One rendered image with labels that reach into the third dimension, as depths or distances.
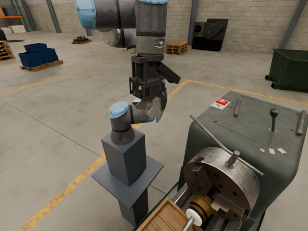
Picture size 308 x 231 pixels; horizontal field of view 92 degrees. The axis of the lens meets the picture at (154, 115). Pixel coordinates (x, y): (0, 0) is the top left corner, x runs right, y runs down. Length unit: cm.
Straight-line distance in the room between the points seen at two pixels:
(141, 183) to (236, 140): 70
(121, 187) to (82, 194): 103
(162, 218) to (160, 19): 86
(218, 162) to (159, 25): 56
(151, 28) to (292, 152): 77
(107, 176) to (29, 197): 134
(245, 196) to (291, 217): 165
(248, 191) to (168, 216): 42
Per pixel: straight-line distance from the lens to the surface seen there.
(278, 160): 82
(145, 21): 40
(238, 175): 71
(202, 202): 73
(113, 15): 49
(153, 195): 197
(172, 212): 94
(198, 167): 72
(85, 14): 49
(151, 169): 123
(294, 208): 245
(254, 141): 85
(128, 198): 113
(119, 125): 86
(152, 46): 40
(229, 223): 102
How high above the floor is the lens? 175
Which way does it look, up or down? 35 degrees down
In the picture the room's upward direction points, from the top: straight up
